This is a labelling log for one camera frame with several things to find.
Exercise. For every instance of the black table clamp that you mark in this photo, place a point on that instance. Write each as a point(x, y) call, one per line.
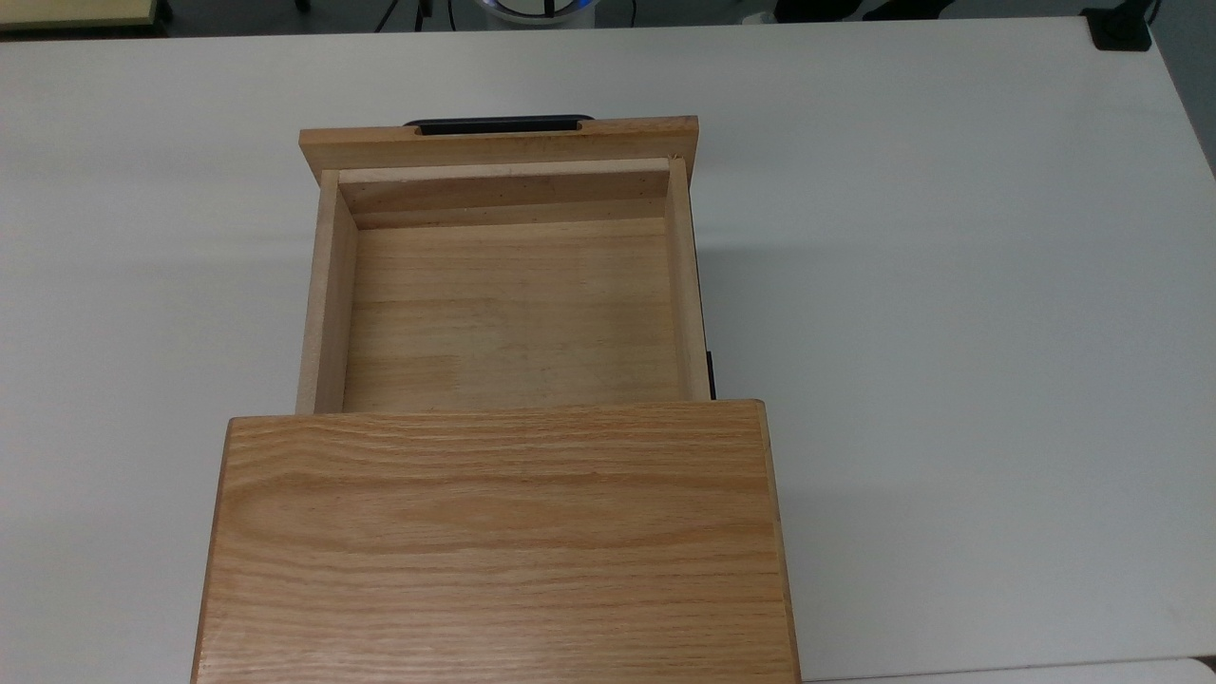
point(1121, 27)

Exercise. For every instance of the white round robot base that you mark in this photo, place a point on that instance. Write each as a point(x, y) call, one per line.
point(532, 9)

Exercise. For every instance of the beige table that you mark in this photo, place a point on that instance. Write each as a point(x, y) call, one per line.
point(76, 14)

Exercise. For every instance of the wooden drawer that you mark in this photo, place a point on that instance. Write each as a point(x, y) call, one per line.
point(508, 313)

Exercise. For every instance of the wooden cabinet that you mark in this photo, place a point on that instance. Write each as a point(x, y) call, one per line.
point(499, 546)

